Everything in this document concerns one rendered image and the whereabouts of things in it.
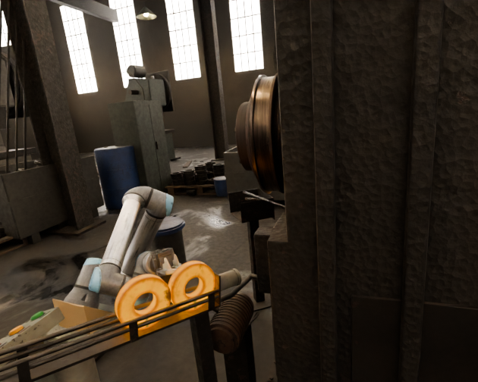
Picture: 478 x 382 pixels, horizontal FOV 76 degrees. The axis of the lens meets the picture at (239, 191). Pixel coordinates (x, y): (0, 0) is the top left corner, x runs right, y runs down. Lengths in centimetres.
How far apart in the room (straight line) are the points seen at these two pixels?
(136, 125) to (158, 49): 883
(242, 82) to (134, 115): 754
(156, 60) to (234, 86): 333
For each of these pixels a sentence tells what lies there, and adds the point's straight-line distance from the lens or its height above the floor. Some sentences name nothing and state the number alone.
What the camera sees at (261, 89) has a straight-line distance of 113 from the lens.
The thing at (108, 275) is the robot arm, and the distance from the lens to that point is 134.
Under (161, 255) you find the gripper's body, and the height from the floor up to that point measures 75.
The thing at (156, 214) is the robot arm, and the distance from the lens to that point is 175.
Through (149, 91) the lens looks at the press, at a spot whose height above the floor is 195.
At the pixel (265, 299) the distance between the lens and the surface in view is 217.
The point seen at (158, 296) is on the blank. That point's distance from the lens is 97.
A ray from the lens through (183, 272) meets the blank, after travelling 98.
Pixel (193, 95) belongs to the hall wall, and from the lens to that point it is 1255.
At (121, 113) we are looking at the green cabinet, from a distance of 485.
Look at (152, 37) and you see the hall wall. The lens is 1355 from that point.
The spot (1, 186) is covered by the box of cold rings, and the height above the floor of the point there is 70.
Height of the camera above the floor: 122
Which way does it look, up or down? 14 degrees down
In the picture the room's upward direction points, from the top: 5 degrees counter-clockwise
